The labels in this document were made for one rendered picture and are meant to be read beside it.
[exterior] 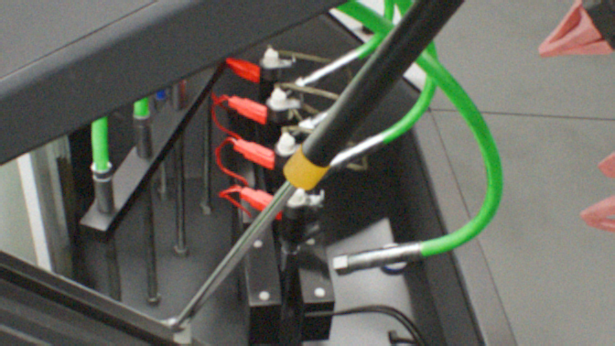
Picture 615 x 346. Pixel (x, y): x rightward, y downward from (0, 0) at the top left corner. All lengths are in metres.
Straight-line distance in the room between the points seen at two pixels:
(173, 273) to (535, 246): 1.47
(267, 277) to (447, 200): 0.30
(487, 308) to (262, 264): 0.28
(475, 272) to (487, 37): 2.16
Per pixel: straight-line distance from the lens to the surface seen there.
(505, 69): 3.10
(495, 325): 1.08
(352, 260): 0.88
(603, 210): 0.69
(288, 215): 0.96
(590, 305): 2.44
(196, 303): 0.56
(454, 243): 0.83
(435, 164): 1.25
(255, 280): 1.03
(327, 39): 1.21
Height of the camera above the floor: 1.79
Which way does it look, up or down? 44 degrees down
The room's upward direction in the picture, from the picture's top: 7 degrees clockwise
